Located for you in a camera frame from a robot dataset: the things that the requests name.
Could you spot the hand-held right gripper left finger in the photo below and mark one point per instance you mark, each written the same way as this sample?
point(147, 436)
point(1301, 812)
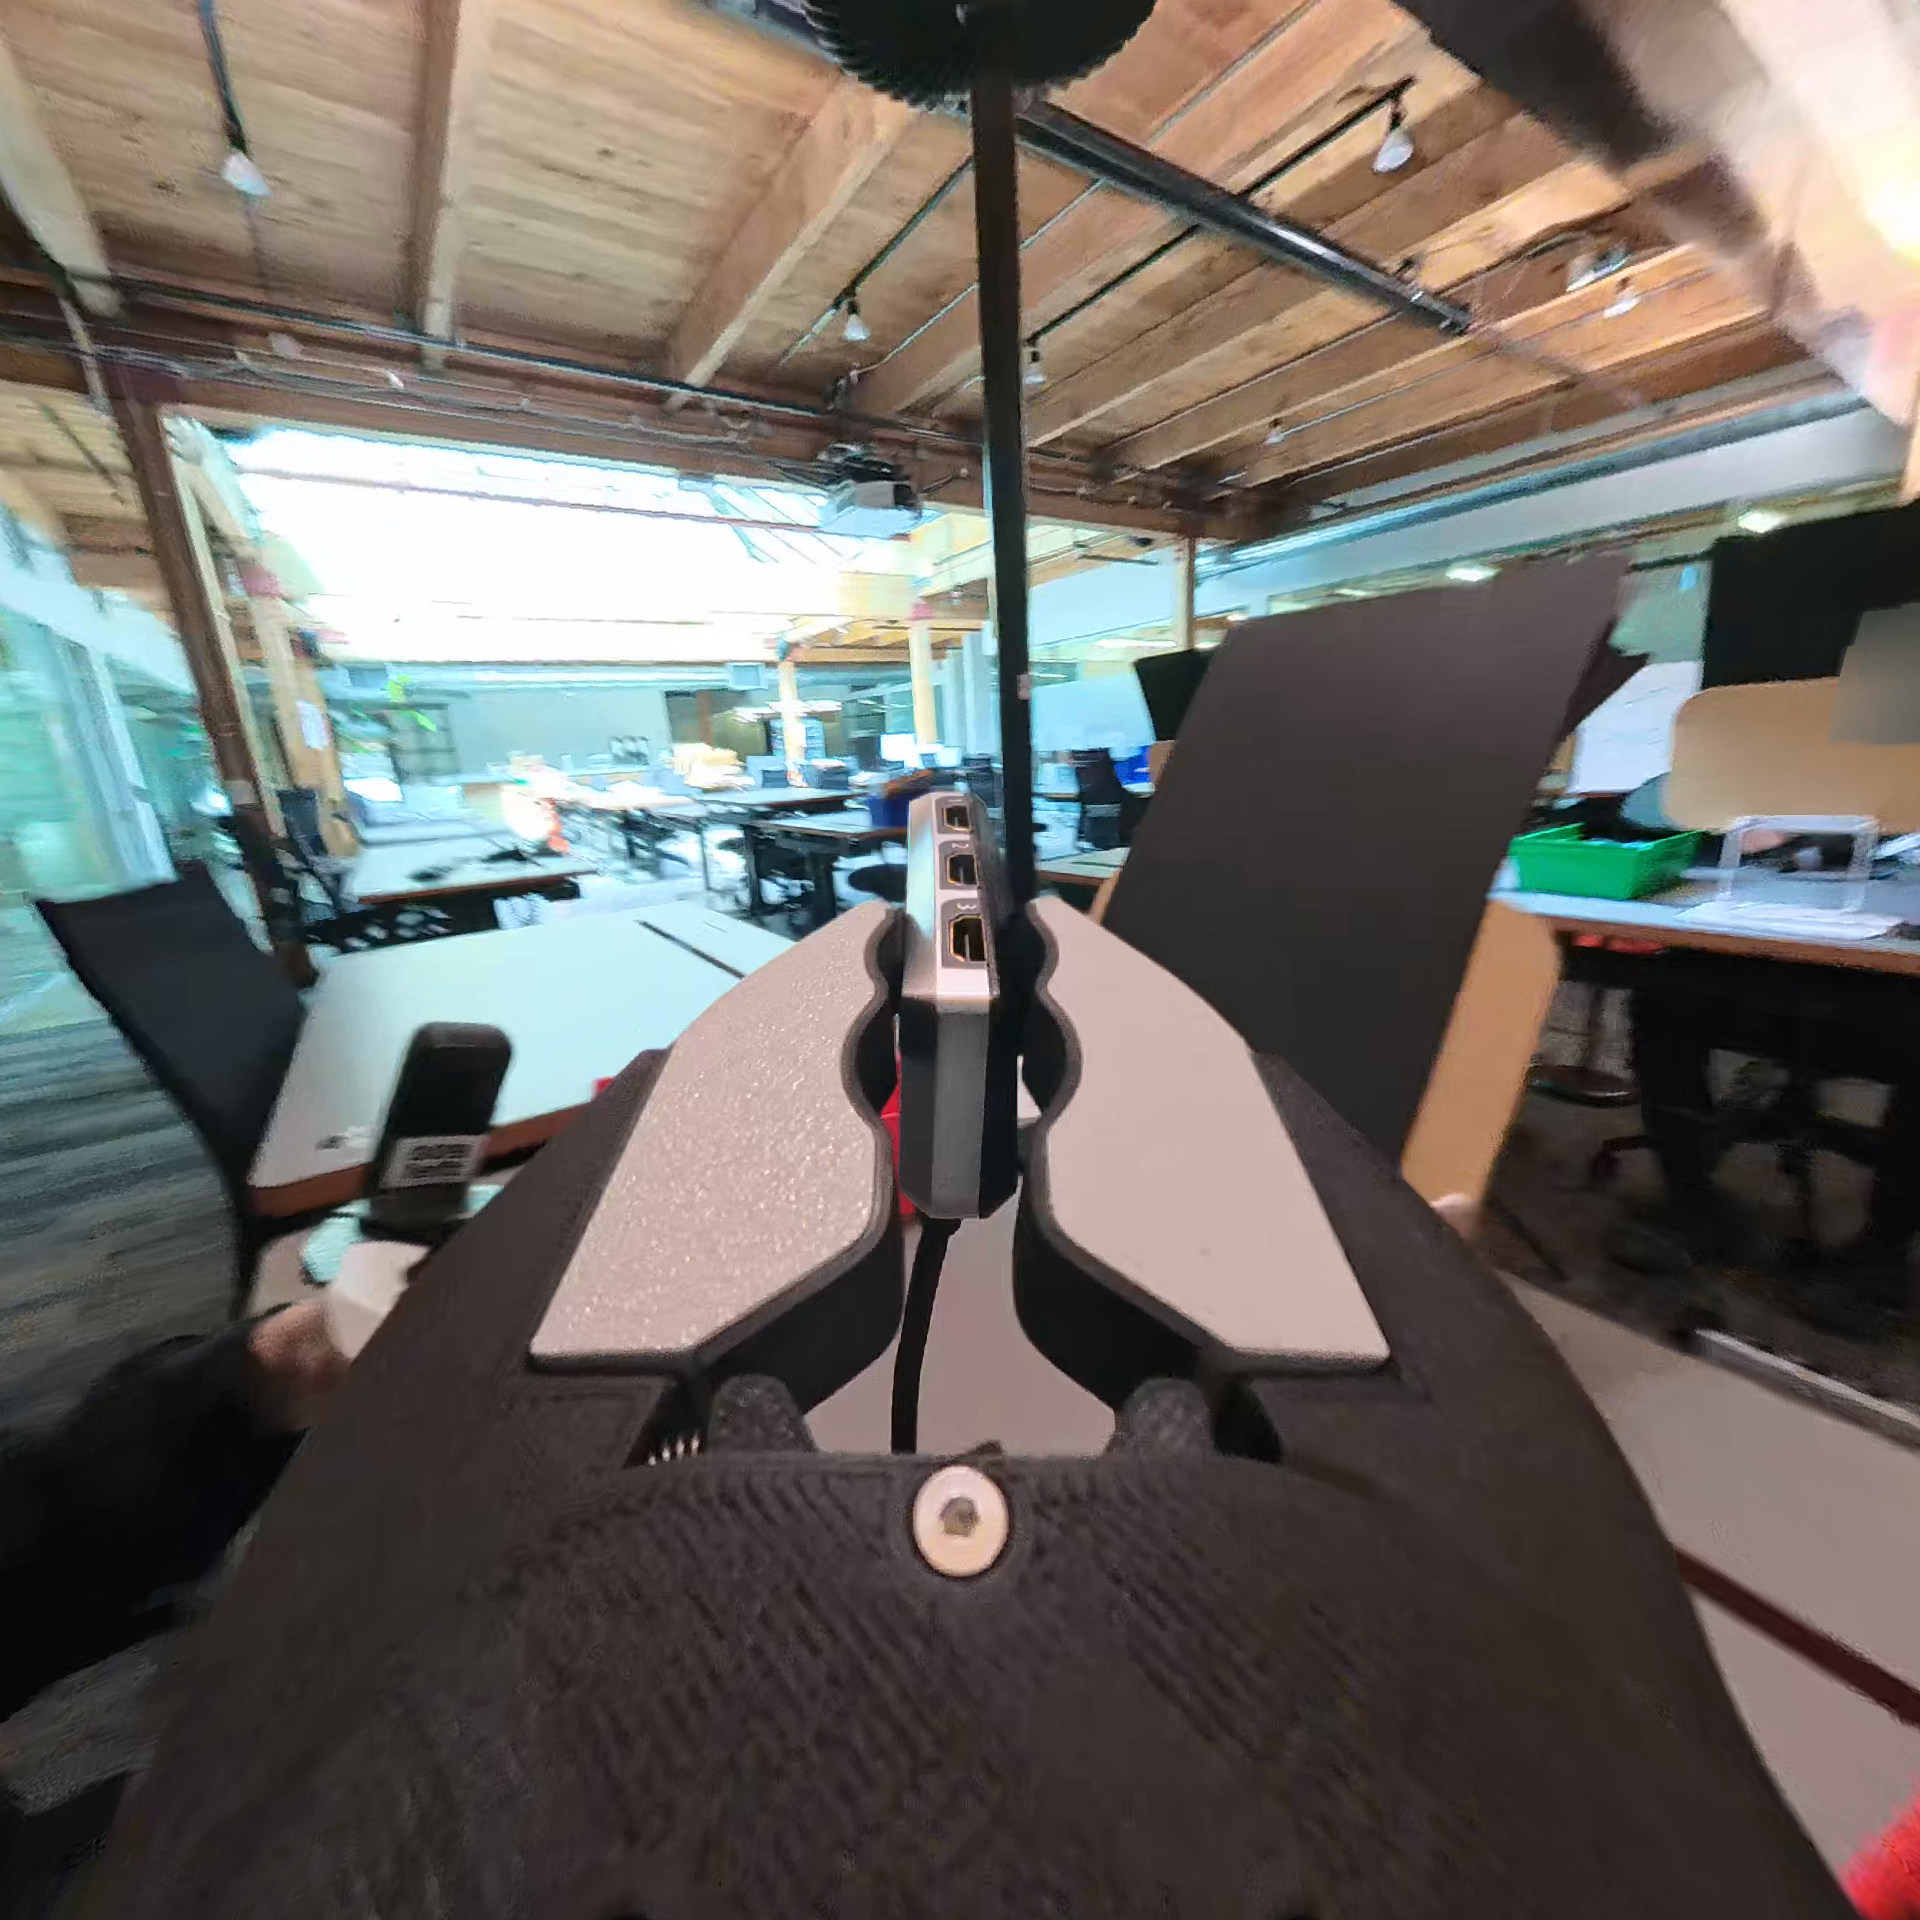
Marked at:
point(720, 1201)

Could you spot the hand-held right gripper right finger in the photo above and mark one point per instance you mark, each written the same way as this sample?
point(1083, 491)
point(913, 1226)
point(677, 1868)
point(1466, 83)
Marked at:
point(1184, 1201)

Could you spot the person's left forearm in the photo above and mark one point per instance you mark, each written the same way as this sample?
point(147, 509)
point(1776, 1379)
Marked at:
point(119, 1500)

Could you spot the person's left hand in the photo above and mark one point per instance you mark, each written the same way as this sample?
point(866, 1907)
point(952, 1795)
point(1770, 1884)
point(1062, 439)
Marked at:
point(301, 1349)

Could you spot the grey desk with wooden edge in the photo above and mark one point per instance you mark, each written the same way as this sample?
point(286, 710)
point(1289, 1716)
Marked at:
point(569, 1005)

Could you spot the black mesh chair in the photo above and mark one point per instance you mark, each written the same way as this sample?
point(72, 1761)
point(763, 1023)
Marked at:
point(182, 1021)

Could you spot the black panel with wooden edge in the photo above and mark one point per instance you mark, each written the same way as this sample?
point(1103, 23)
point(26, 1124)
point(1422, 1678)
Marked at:
point(1320, 839)

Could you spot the green bin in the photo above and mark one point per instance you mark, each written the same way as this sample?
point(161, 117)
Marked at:
point(1605, 862)

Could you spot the clear acrylic stand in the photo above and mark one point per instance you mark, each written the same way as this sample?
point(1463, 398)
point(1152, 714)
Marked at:
point(1800, 862)

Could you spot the wooden chair back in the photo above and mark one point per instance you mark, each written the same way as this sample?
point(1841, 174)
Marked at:
point(1757, 757)

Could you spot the black pole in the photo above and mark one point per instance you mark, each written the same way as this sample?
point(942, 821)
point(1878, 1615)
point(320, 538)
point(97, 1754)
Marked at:
point(1002, 451)

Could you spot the red crate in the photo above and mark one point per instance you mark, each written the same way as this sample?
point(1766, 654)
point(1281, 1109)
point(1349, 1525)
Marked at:
point(1887, 1868)

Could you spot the black round disc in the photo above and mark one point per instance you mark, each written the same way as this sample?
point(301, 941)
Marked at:
point(975, 45)

